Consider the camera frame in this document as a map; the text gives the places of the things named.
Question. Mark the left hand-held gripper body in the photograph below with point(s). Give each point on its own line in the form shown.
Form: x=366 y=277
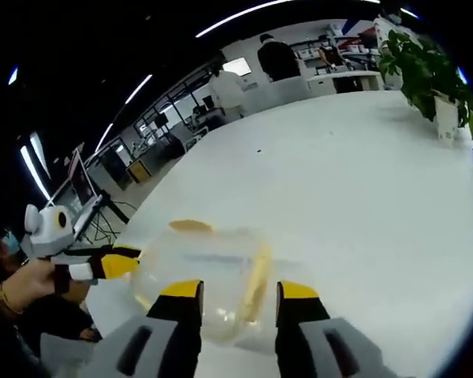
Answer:
x=49 y=236

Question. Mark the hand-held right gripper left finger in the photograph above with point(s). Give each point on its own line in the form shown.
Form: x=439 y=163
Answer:
x=177 y=311

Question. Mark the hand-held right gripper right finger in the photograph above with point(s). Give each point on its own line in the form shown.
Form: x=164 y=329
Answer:
x=299 y=311

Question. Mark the clear box with yellow buckles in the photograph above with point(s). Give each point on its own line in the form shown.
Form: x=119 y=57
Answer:
x=220 y=256

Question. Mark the person's left hand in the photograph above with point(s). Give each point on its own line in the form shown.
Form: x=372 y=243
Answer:
x=31 y=279

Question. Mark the black laptop stand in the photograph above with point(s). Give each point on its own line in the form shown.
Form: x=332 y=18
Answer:
x=116 y=206

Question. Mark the open laptop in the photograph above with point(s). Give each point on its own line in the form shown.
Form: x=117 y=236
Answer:
x=84 y=185

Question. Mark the brown box cabinet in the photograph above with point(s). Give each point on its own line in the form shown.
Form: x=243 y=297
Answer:
x=140 y=171

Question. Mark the short ceiling light strip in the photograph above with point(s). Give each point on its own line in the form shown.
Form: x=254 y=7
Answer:
x=103 y=138
x=138 y=88

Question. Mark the bright computer monitor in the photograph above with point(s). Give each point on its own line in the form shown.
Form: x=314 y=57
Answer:
x=238 y=67

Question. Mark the white counter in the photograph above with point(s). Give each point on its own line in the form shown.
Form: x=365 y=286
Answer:
x=323 y=80

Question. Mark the white plant pot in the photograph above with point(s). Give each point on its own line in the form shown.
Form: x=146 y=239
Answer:
x=446 y=122

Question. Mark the shelf with storage bins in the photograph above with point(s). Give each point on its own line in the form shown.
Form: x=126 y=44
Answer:
x=309 y=49

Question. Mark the long ceiling light strip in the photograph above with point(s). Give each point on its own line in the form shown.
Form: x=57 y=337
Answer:
x=236 y=17

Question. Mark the green leafy plant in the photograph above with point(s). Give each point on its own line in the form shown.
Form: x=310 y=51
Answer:
x=421 y=71

